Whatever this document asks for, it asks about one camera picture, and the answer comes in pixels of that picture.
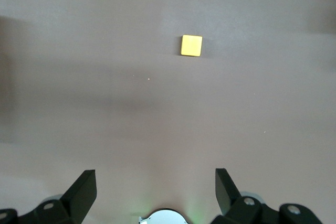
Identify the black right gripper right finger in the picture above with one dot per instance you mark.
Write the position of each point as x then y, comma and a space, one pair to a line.
244, 211

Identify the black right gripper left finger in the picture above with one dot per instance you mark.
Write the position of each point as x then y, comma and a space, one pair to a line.
76, 203

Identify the yellow cube block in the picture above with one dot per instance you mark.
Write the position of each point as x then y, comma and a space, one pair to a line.
191, 45

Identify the brown table cover cloth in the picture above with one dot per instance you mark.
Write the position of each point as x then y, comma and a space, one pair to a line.
105, 90

